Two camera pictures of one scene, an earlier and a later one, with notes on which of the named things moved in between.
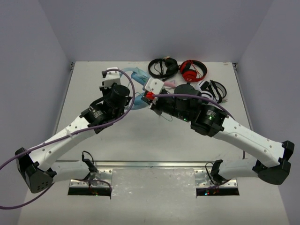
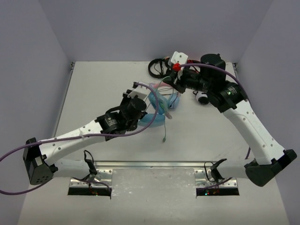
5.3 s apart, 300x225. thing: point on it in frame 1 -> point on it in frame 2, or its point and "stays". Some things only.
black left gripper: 107,91 -> 139,116
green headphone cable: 167,119 -> 167,113
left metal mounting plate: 104,175 stays
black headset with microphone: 171,65 stays
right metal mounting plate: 202,180 stays
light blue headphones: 140,77 -> 167,97
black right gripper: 154,106 -> 179,85
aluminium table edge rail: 136,164 stays
